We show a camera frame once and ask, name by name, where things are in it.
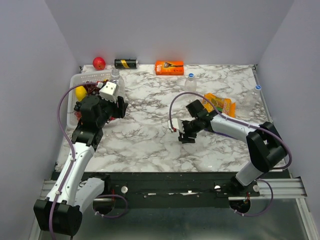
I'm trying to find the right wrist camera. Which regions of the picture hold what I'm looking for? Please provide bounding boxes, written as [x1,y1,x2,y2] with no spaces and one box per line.
[167,118,184,133]

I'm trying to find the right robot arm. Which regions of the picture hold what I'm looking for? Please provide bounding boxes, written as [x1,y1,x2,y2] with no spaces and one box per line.
[168,100,289,196]

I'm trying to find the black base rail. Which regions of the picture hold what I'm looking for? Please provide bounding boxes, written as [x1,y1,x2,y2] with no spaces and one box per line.
[80,172,260,209]

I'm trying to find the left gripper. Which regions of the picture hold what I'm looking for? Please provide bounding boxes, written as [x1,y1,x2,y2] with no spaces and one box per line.
[97,90,129,128]

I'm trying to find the orange snack bag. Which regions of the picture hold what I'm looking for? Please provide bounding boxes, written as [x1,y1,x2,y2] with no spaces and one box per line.
[204,93,236,118]

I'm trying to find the clear bottle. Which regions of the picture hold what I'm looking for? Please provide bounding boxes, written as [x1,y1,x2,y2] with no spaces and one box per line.
[237,87,262,117]
[110,68,126,98]
[184,76,197,92]

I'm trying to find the orange razor box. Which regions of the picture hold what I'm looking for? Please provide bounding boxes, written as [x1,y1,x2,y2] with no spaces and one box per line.
[155,61,184,76]

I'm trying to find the red grape bunch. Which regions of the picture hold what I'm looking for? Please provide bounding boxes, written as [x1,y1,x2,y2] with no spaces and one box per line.
[82,81,101,96]

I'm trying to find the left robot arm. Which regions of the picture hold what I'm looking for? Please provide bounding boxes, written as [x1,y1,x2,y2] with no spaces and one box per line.
[33,95,128,239]

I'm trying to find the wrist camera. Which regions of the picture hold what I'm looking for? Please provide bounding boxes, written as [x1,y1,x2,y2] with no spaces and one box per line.
[167,118,184,133]
[99,81,119,103]

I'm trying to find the dark blue grapes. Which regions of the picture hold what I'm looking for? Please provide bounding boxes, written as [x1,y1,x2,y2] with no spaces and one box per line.
[73,101,82,112]

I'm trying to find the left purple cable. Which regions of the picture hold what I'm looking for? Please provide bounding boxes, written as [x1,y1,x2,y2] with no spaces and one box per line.
[48,81,106,240]

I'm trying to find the white plastic basket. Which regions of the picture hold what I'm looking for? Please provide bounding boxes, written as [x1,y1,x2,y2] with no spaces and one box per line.
[66,70,112,129]

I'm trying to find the red apple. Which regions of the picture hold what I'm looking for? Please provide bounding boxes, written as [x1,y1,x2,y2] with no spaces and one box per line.
[92,57,106,71]

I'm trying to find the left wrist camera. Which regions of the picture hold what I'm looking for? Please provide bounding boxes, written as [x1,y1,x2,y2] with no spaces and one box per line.
[99,81,119,103]

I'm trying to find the black gold can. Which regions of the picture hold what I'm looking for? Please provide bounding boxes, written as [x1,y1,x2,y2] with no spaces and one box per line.
[114,59,139,69]

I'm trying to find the blue cap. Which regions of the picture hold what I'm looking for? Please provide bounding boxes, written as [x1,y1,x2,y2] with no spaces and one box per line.
[255,85,262,91]

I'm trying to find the yellow lemon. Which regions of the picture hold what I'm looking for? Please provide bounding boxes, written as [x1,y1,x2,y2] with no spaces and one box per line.
[75,85,87,102]

